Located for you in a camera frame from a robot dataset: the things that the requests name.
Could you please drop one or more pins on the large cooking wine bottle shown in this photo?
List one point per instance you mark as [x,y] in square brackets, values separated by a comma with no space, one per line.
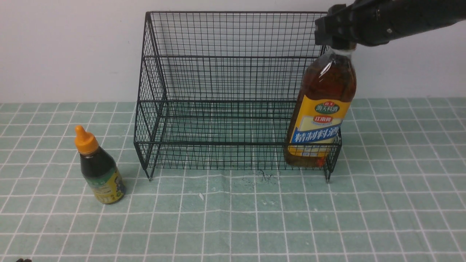
[327,90]

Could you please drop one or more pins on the green checkered tablecloth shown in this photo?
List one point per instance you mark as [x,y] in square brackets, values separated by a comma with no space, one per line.
[397,193]

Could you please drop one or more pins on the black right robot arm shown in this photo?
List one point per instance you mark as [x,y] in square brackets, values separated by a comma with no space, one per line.
[376,22]

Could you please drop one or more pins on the small black object at edge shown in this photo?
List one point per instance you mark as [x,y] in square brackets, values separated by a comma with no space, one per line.
[24,260]

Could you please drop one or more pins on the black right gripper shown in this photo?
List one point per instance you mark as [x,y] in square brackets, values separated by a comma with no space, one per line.
[345,23]

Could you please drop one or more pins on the black wire mesh rack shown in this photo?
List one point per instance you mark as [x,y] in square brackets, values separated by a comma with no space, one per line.
[217,89]

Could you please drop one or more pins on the small orange-capped sauce bottle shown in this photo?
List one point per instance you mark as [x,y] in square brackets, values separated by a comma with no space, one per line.
[98,168]

